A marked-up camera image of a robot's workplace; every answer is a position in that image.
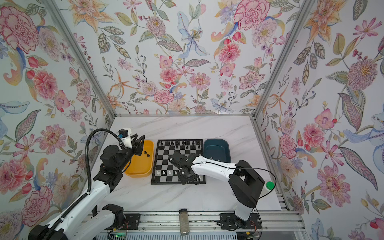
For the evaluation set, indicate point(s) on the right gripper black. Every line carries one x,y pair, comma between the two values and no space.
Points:
186,172

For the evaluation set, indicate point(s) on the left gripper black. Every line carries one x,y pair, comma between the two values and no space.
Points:
137,149

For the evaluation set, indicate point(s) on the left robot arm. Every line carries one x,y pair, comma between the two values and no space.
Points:
69,225

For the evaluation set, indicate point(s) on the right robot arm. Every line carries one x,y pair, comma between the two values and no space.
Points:
246,184

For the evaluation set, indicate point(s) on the black chess pieces row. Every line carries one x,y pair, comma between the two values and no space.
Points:
180,145

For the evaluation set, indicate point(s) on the black white chess board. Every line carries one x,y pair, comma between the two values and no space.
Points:
161,162

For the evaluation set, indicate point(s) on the white chess pieces row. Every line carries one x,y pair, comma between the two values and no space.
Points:
167,173

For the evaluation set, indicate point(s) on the yellow plastic tray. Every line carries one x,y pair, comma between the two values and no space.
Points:
142,166

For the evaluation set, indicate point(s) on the teal plastic tray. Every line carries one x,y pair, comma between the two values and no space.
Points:
218,150

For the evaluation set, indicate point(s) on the glass spice jar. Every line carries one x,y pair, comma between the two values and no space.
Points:
184,222

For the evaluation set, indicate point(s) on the white bottle green cap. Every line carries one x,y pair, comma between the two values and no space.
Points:
269,186

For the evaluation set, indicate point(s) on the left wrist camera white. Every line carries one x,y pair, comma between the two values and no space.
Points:
125,138

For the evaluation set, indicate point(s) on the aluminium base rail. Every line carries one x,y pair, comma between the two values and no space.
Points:
270,221

